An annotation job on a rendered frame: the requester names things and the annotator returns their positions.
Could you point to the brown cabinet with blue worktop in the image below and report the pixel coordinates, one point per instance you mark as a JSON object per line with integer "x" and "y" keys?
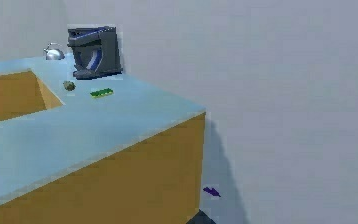
{"x": 97, "y": 160}

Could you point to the green flat sponge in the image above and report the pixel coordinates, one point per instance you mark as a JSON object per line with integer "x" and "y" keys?
{"x": 101, "y": 92}

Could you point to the small purple object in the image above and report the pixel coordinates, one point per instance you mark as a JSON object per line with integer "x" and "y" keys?
{"x": 211, "y": 191}

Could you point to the dark grey coffee machine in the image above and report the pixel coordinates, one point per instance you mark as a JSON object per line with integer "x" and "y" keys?
{"x": 95, "y": 50}

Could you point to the brown-green round lump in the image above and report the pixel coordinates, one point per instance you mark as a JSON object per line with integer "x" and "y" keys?
{"x": 69, "y": 86}

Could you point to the silver kettle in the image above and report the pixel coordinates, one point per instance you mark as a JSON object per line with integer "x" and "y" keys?
{"x": 53, "y": 53}

